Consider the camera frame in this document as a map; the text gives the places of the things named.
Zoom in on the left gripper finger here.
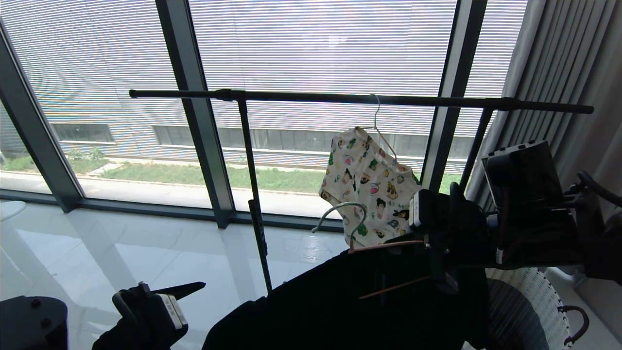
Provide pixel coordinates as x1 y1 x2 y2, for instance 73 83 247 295
155 281 206 300

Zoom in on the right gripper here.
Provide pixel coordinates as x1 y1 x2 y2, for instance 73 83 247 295
425 228 584 296

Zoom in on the cream printed garment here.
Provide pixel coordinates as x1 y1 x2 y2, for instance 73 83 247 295
319 127 422 248

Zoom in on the pink clothes hanger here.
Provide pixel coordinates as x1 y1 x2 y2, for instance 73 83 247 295
357 94 399 163
311 202 434 300

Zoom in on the black garment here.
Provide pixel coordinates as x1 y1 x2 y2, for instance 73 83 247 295
202 236 490 350

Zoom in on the white laundry basket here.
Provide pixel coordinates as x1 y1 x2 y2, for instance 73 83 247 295
462 266 590 350

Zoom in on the black clothes rack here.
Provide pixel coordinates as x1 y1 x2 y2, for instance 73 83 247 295
129 89 594 296

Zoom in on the white round-based stand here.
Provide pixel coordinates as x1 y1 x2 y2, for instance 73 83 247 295
0 200 27 223

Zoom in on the brown curtain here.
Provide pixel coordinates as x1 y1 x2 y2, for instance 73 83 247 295
466 0 622 302

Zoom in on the window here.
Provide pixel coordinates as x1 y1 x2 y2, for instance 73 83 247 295
0 0 528 231

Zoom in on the black cable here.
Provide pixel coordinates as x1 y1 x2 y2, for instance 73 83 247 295
576 170 622 209

